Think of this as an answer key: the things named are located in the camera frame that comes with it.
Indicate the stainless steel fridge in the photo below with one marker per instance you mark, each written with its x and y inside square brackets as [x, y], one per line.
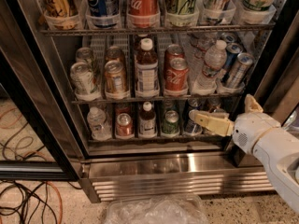
[118, 168]

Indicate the brown tea bottle middle shelf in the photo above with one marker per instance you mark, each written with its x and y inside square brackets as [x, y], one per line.
[146, 62]

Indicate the gold can bottom shelf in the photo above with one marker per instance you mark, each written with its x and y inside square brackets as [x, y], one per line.
[216, 110]

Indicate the front gold can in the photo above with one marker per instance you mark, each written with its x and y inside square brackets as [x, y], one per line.
[115, 77]

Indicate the clear plastic bag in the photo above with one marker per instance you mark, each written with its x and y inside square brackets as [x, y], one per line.
[163, 209]

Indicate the yellow can top shelf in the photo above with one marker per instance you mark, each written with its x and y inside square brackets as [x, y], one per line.
[61, 8]

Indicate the tea bottle bottom shelf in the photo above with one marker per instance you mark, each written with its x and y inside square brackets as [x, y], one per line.
[147, 120]

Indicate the front white green can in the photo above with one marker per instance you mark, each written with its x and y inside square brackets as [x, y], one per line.
[82, 77]

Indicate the blue can bottom shelf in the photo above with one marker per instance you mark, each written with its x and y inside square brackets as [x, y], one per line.
[190, 127]

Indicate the green can bottom shelf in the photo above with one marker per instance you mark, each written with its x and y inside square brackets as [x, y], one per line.
[170, 122]

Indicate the clear water bottle middle shelf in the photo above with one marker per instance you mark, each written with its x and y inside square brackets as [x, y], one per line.
[214, 60]

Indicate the small water bottle bottom shelf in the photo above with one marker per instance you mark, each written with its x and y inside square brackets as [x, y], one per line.
[97, 120]

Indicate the rear gold can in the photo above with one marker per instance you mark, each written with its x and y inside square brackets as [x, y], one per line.
[115, 53]

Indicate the left glass fridge door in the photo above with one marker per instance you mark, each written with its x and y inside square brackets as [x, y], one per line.
[32, 134]

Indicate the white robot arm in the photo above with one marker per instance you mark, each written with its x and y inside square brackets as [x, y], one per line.
[278, 152]

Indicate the rear white green can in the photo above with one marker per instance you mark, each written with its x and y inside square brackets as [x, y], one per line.
[85, 54]

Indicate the front coca-cola can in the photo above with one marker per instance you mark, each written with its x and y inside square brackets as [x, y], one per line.
[176, 74]

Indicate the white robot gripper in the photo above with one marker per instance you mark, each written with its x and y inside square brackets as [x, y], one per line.
[251, 129]

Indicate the pepsi can top shelf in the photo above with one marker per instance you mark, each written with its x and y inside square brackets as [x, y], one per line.
[102, 0]

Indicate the red bull can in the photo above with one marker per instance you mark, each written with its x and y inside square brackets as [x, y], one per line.
[239, 69]
[229, 37]
[232, 50]

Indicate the red can bottom shelf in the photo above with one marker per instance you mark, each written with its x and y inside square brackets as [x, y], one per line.
[124, 124]

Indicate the rear coca-cola can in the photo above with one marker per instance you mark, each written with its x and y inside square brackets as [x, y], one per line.
[173, 51]

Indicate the coca-cola can top shelf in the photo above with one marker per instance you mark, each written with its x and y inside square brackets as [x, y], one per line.
[142, 12]

